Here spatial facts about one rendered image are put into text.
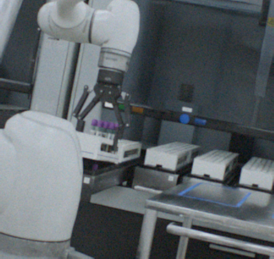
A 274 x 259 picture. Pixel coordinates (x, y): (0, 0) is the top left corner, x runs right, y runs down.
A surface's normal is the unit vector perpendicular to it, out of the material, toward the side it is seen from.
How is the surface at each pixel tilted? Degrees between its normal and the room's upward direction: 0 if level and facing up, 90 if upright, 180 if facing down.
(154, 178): 90
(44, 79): 90
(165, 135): 90
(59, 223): 96
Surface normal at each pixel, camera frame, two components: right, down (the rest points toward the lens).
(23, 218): -0.12, 0.15
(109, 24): -0.20, -0.11
